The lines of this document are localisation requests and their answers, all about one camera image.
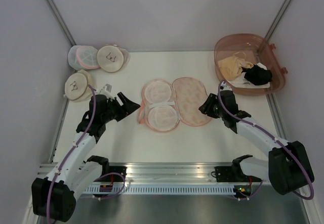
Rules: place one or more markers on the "white pink mesh laundry bag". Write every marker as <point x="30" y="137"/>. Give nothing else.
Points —
<point x="83" y="57"/>

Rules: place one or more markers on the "white slotted cable duct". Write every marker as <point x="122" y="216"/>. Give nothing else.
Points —
<point x="162" y="190"/>

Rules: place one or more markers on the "black bra in basket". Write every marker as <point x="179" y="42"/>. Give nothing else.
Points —
<point x="257" y="75"/>

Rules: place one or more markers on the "orange floral mesh laundry bag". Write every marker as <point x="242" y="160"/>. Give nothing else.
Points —
<point x="164" y="105"/>

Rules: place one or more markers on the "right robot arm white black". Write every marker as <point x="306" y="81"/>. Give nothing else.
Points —
<point x="287" y="167"/>

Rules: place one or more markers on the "beige round laundry bag upper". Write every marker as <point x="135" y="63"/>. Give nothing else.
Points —
<point x="112" y="58"/>

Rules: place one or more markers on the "beige round laundry bag lower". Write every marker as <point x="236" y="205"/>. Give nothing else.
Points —
<point x="77" y="89"/>

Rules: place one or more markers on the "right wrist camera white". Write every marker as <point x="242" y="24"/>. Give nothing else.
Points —
<point x="224" y="87"/>

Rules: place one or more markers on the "right aluminium corner post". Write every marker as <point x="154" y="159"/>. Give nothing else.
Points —
<point x="277" y="19"/>

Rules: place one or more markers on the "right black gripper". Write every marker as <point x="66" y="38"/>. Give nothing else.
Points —
<point x="206" y="107"/>

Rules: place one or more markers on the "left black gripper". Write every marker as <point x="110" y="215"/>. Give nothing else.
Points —
<point x="128" y="106"/>

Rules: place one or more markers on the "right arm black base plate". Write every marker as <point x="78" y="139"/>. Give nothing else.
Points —
<point x="226" y="174"/>

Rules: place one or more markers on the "left aluminium corner post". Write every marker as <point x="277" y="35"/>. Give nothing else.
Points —
<point x="60" y="20"/>

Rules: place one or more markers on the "aluminium front rail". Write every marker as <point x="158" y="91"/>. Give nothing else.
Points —
<point x="168" y="173"/>

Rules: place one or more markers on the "white garment in basket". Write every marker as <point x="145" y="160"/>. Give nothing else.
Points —
<point x="241" y="82"/>

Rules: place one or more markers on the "beige bra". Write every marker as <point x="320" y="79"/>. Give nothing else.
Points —
<point x="231" y="67"/>

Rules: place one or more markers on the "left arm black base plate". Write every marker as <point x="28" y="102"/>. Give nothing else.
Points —
<point x="116" y="174"/>

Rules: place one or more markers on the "pink translucent plastic basket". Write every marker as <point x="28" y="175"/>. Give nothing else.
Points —
<point x="257" y="50"/>

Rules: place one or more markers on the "aluminium corner post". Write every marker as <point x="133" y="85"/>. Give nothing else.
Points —
<point x="277" y="19"/>
<point x="60" y="20"/>

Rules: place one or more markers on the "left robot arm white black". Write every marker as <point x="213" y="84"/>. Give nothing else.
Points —
<point x="55" y="196"/>

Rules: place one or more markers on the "beige round laundry bag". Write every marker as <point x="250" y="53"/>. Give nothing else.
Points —
<point x="112" y="58"/>
<point x="77" y="89"/>

